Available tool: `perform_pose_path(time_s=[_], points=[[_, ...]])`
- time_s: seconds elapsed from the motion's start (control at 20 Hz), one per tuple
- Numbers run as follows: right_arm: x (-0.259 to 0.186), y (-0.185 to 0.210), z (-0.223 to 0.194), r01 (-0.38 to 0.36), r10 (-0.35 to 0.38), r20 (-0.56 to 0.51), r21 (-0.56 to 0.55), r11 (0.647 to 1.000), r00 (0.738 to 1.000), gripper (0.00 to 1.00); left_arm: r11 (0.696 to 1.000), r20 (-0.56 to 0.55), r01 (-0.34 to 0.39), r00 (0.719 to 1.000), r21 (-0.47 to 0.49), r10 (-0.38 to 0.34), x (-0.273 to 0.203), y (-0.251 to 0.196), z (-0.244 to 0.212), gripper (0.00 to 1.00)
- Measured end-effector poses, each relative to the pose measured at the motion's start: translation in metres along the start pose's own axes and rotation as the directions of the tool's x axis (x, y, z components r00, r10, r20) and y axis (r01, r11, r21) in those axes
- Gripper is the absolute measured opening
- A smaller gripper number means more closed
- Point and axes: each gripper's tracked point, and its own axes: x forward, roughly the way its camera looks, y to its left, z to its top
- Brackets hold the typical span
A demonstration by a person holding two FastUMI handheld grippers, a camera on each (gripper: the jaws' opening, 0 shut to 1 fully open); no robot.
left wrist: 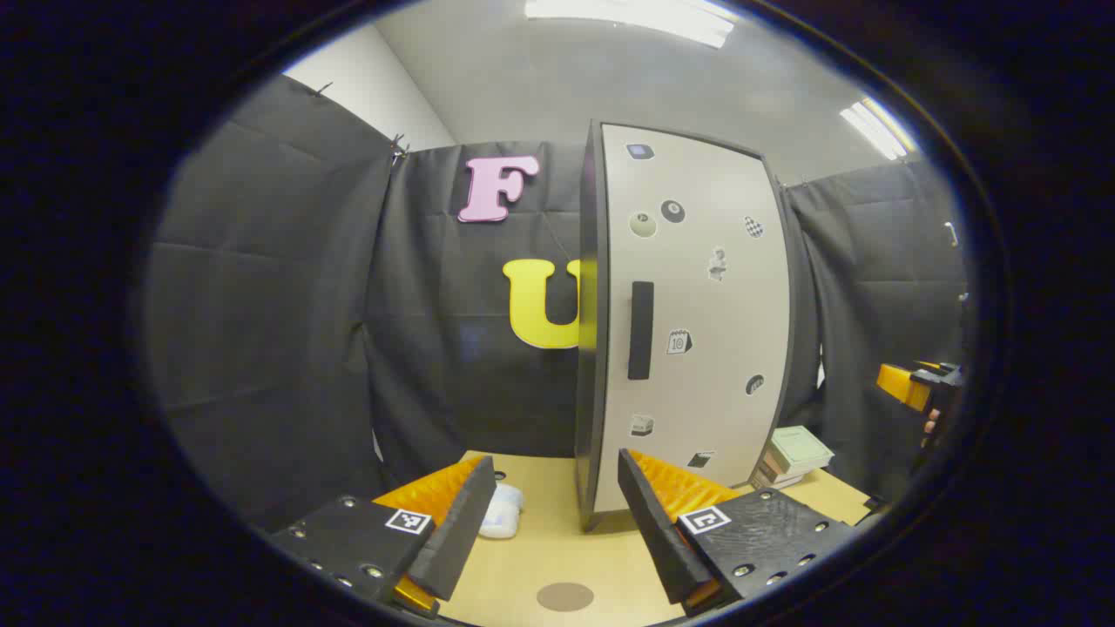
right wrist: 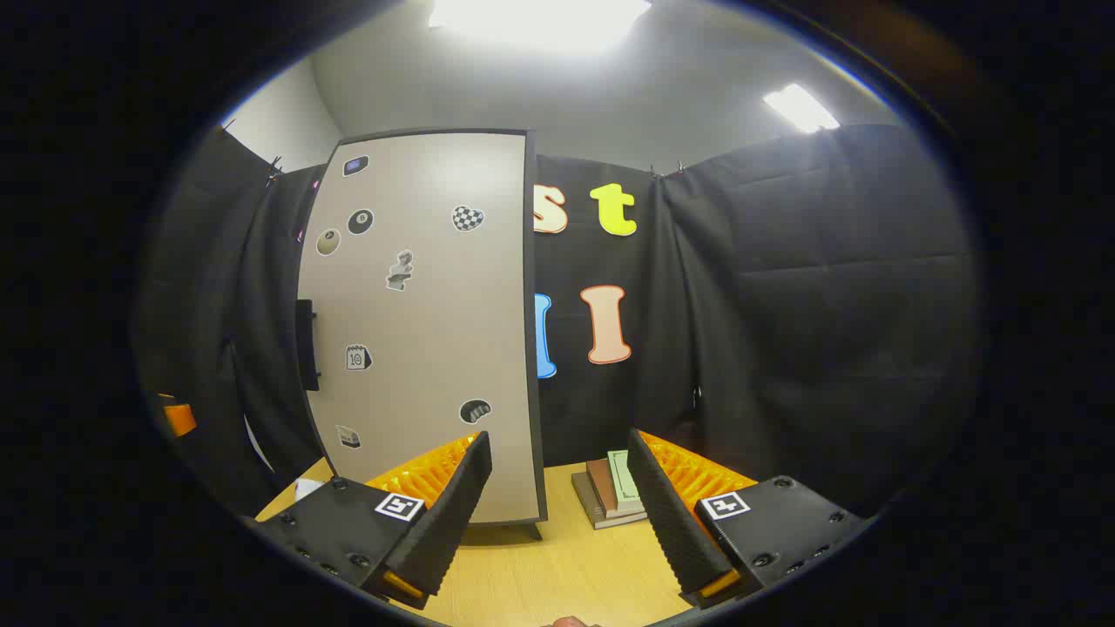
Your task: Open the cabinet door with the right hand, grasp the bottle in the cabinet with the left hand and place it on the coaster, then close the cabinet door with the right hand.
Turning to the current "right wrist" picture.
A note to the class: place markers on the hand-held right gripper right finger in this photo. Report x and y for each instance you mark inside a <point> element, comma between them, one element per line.
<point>666,514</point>

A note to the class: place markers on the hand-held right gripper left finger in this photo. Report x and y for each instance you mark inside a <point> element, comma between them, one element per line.
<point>453,514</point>

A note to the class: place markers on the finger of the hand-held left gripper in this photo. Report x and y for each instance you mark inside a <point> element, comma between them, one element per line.
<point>179,420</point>

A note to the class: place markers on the beige cabinet door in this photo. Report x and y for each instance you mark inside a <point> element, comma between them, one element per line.
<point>435,331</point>

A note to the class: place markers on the grey book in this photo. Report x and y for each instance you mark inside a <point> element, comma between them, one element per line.
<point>597,518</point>

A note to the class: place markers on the brown book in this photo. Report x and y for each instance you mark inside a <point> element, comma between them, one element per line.
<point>601,483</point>

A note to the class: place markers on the black backdrop cloth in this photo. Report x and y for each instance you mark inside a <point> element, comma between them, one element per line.
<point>784,305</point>

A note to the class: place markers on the small ceiling light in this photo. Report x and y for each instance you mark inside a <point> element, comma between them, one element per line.
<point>801,106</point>

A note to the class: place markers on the large ceiling light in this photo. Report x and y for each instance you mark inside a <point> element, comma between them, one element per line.
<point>540,17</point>

